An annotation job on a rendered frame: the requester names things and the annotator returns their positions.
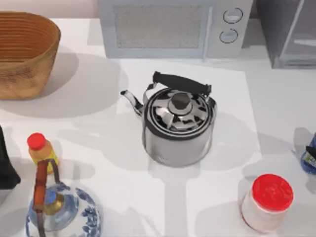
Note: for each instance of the blue and white porcelain teapot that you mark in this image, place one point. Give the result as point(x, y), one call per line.
point(74, 212)

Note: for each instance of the blue bottle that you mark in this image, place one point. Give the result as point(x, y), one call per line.
point(309, 158)

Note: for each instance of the round microwave knob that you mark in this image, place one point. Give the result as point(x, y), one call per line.
point(228, 36)
point(233, 14)

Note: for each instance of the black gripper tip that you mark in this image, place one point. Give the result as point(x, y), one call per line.
point(7, 165)

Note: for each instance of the brown woven basket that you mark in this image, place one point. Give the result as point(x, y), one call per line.
point(22, 66)

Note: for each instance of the white jar with red lid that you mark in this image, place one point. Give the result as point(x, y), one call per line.
point(267, 205)

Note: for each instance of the yellow bottle with red cap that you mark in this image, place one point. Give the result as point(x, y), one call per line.
point(42, 153)

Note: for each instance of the pale microwave oven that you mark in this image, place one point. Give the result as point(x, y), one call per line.
point(158, 27)

